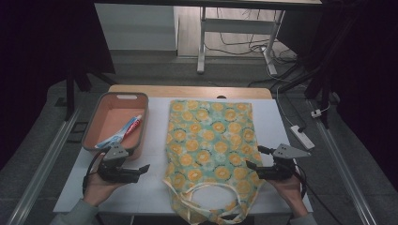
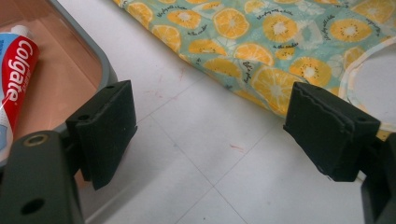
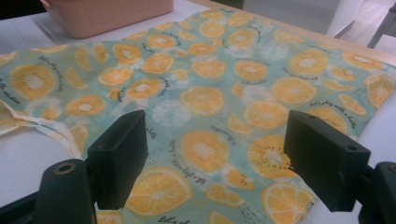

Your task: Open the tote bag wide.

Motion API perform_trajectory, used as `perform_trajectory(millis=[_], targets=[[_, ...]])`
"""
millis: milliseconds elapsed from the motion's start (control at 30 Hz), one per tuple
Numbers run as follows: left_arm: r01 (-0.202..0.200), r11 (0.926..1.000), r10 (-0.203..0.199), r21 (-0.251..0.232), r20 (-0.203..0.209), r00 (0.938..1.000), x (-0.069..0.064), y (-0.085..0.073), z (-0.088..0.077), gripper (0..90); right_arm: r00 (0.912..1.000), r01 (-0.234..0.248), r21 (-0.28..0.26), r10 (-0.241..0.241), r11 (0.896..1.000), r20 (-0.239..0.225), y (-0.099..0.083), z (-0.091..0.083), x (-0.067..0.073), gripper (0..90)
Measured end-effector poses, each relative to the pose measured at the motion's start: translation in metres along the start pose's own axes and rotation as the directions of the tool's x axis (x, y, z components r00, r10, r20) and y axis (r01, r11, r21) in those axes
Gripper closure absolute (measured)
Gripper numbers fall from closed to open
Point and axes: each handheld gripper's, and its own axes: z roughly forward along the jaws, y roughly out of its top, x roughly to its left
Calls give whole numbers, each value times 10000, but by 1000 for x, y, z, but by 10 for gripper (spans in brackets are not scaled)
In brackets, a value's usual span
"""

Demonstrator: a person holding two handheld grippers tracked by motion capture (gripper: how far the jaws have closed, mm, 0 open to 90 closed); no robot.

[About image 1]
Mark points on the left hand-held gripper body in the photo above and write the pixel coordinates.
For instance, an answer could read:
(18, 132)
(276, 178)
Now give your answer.
(114, 168)

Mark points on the aluminium rail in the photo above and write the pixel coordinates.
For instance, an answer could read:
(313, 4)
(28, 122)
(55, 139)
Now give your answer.
(344, 168)
(40, 168)

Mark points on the person's left hand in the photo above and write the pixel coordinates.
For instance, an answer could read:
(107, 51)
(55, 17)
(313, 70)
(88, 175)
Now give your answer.
(100, 189)

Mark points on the white plug adapter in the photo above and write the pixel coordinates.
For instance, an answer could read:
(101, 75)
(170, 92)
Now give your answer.
(316, 113)

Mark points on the desk with white frame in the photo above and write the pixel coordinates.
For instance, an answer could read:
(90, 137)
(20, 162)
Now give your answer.
(234, 25)

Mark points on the black stand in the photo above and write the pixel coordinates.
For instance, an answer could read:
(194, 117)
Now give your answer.
(70, 97)

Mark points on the pink plastic basket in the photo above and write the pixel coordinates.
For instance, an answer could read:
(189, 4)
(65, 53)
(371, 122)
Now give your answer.
(109, 123)

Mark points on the toothpaste tube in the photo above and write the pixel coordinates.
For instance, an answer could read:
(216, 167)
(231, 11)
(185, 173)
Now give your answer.
(123, 132)

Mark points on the yellow floral cloth bag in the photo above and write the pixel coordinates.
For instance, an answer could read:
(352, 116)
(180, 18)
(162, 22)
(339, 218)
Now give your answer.
(212, 140)

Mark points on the dark curtain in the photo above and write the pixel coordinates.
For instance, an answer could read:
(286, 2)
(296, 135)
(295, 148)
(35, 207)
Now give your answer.
(369, 62)
(47, 47)

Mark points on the person's right hand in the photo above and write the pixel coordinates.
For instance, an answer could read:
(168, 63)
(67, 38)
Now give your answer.
(289, 192)

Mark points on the white table mat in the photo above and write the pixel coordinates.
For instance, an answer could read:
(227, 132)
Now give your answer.
(150, 187)

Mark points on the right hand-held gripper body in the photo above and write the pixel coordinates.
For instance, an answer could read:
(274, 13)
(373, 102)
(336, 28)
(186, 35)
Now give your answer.
(283, 165)

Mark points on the white power strip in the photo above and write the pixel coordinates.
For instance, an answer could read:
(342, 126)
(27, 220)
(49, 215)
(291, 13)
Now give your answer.
(302, 137)

